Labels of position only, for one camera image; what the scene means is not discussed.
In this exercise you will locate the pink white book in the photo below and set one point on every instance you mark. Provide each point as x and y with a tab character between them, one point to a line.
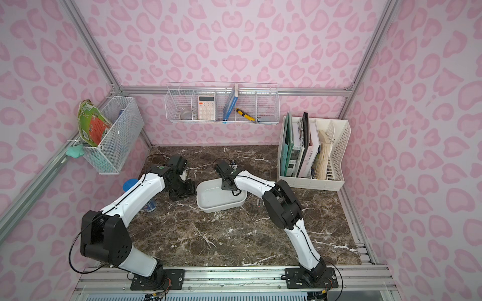
311	151

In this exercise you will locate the yellow utility knife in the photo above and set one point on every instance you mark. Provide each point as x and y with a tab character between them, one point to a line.
245	115

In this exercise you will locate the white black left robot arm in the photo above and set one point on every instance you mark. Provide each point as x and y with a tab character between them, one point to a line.
104	235

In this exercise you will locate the black notebook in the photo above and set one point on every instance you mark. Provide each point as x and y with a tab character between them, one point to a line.
302	124

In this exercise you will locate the white desktop file organizer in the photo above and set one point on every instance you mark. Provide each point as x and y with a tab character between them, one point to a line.
339	131

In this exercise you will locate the green red snack bag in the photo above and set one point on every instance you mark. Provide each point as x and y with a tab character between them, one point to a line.
93	126

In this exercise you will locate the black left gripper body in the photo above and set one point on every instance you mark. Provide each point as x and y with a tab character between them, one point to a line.
182	190

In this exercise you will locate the white orange calculator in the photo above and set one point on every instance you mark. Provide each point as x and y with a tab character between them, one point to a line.
206	107

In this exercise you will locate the white wire wall basket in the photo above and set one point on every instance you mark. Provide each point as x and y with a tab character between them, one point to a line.
261	101

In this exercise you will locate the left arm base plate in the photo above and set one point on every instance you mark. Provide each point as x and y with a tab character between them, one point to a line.
162	279

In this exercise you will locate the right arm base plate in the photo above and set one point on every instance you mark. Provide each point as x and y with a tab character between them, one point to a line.
299	278

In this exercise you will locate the white mesh side basket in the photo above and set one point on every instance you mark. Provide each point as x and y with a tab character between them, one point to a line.
111	154

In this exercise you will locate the green folder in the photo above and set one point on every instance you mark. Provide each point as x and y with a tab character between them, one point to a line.
287	145

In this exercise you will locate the beige woven fan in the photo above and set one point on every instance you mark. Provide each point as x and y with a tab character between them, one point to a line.
324	153

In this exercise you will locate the blue lidded jar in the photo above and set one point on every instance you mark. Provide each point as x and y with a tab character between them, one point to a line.
148	207

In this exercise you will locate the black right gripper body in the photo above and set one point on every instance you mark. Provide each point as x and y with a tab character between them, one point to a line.
230	184

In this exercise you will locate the blue book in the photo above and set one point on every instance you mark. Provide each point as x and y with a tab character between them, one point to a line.
231	102

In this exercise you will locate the white plastic storage box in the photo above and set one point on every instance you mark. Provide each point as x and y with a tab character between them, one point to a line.
212	198

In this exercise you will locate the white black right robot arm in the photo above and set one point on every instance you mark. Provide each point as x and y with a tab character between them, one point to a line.
284	210

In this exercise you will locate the clear round glass dish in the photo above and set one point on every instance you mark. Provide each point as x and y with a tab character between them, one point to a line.
185	114

